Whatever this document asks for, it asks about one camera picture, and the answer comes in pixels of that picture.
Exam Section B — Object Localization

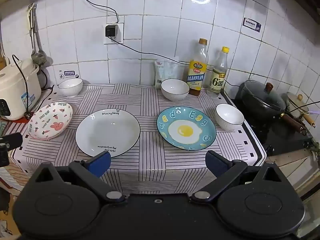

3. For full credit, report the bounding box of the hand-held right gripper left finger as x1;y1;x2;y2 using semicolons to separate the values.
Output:
32;151;125;204

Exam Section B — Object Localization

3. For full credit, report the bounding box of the blue fried egg plate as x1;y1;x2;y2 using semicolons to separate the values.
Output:
157;106;217;151

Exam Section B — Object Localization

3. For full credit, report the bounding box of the black power adapter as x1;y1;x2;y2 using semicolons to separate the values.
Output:
105;24;120;39

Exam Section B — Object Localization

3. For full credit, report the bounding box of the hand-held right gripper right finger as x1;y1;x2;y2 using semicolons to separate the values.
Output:
191;150;288;204

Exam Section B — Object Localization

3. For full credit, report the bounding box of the white plastic salt bag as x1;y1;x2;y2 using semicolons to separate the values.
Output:
154;55;188;89

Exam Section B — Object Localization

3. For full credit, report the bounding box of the hanging metal ladle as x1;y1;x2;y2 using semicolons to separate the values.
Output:
27;3;48;67

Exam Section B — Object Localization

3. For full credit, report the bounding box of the small white wall sticker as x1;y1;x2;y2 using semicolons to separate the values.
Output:
59;69;80;79

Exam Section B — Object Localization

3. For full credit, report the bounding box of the small cream pot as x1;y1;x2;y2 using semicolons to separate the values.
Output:
285;92;316;127

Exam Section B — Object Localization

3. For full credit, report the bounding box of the black rice cooker cable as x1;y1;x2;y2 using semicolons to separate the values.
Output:
12;54;34;119

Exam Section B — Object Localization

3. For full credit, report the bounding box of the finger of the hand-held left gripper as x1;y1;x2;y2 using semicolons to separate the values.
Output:
0;132;23;167

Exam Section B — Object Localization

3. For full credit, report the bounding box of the white plate with black rim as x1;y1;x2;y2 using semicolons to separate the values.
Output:
75;109;141;158

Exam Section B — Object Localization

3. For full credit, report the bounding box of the cooking wine bottle yellow label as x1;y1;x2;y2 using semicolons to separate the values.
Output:
187;38;209;96

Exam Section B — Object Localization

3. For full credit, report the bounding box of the white wall socket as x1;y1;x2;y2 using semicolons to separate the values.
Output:
104;15;125;45

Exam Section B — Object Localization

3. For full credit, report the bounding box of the black induction cooker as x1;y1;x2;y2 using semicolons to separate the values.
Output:
220;90;314;156

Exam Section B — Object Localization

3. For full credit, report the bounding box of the pink rabbit print plate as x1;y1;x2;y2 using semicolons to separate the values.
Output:
27;102;73;140

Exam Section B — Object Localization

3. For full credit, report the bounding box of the dark blue wall sticker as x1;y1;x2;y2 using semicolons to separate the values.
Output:
242;17;262;33

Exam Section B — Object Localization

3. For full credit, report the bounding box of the dark pot with glass lid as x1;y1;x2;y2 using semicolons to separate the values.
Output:
236;79;304;133

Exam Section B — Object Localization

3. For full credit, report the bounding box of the white rice cooker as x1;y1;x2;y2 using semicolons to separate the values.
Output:
0;59;42;121

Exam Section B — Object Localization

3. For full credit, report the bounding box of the black cable from ceiling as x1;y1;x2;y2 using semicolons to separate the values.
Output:
74;0;119;24

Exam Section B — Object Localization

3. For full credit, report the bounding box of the clear vinegar bottle yellow cap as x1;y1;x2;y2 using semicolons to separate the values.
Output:
207;46;230;99

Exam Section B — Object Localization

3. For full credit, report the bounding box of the black cable along wall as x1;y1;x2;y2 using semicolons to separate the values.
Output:
107;37;242;91

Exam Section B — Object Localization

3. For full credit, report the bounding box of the white ribbed bowl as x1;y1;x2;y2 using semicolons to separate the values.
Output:
161;79;190;102
58;78;83;98
215;103;245;131

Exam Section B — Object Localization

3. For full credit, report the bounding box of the striped patterned tablecloth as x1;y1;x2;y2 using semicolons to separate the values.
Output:
11;83;267;196

